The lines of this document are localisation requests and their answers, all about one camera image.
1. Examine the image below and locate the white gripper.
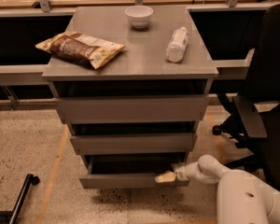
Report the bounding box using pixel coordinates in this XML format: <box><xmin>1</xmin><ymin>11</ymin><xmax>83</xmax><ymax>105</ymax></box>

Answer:
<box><xmin>155</xmin><ymin>163</ymin><xmax>189</xmax><ymax>183</ymax></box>

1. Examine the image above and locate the grey bottom drawer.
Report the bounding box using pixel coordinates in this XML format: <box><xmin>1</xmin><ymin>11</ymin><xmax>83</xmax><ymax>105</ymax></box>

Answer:
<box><xmin>80</xmin><ymin>152</ymin><xmax>189</xmax><ymax>189</ymax></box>

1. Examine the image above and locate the grey drawer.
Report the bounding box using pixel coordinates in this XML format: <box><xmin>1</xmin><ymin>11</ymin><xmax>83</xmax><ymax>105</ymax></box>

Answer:
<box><xmin>80</xmin><ymin>152</ymin><xmax>189</xmax><ymax>189</ymax></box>
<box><xmin>57</xmin><ymin>95</ymin><xmax>208</xmax><ymax>124</ymax></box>
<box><xmin>70</xmin><ymin>133</ymin><xmax>197</xmax><ymax>155</ymax></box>

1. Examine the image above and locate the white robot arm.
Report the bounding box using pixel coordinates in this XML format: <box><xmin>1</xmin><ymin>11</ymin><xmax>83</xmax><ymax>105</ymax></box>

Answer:
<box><xmin>155</xmin><ymin>155</ymin><xmax>280</xmax><ymax>224</ymax></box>

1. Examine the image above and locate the grey top drawer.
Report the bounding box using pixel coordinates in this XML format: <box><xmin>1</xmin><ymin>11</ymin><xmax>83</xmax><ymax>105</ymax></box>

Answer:
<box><xmin>57</xmin><ymin>95</ymin><xmax>208</xmax><ymax>124</ymax></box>

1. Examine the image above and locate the grey middle drawer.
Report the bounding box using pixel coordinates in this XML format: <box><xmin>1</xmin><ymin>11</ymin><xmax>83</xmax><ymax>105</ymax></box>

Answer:
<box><xmin>70</xmin><ymin>133</ymin><xmax>197</xmax><ymax>155</ymax></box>

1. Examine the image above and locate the grey drawer cabinet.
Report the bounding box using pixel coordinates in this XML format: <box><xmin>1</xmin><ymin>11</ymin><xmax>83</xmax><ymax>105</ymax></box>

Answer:
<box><xmin>41</xmin><ymin>5</ymin><xmax>219</xmax><ymax>175</ymax></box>

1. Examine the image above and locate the black office chair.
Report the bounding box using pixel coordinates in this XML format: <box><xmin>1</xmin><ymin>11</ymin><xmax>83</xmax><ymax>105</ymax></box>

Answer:
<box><xmin>213</xmin><ymin>4</ymin><xmax>280</xmax><ymax>191</ymax></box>

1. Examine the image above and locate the clear plastic bottle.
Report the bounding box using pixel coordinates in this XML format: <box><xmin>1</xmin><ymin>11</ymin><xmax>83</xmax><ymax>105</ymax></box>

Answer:
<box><xmin>166</xmin><ymin>27</ymin><xmax>189</xmax><ymax>63</ymax></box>

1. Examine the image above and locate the white ceramic bowl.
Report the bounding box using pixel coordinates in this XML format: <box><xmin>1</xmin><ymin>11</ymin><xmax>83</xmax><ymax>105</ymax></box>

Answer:
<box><xmin>125</xmin><ymin>6</ymin><xmax>154</xmax><ymax>29</ymax></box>

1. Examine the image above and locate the brown yellow snack bag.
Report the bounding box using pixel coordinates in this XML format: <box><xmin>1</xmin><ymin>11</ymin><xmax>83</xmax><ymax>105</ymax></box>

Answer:
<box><xmin>35</xmin><ymin>31</ymin><xmax>125</xmax><ymax>69</ymax></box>

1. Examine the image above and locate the black wheeled stand leg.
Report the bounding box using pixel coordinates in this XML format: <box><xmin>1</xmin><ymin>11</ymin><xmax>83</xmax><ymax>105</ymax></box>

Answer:
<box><xmin>0</xmin><ymin>174</ymin><xmax>40</xmax><ymax>224</ymax></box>

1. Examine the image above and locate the grey metal frame rail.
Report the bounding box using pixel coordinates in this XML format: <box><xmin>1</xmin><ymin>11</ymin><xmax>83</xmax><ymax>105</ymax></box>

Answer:
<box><xmin>0</xmin><ymin>2</ymin><xmax>274</xmax><ymax>86</ymax></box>

